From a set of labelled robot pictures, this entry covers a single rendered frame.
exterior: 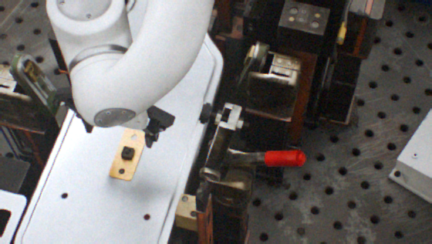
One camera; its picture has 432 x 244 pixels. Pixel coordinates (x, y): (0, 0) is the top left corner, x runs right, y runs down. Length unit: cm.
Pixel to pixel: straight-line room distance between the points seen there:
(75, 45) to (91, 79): 5
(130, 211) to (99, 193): 6
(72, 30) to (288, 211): 76
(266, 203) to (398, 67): 41
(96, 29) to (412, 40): 99
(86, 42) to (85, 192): 39
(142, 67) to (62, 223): 44
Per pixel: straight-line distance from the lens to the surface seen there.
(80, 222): 118
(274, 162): 106
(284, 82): 119
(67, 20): 85
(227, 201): 119
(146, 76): 81
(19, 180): 125
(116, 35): 87
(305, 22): 119
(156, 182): 119
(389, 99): 163
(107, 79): 83
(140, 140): 122
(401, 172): 155
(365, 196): 153
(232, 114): 100
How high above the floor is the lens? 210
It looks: 63 degrees down
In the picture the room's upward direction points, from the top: 1 degrees counter-clockwise
